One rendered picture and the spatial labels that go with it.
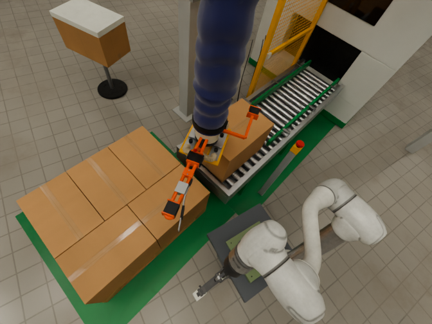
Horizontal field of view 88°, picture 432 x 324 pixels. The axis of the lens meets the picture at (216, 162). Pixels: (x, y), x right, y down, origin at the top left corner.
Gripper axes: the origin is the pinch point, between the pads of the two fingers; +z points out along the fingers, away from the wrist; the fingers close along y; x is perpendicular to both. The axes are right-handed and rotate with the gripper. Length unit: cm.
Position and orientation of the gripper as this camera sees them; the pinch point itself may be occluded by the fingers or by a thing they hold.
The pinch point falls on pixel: (208, 287)
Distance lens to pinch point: 99.8
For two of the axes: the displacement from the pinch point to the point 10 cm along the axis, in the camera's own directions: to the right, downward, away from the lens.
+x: 5.7, 7.1, -4.1
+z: -5.2, 7.0, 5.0
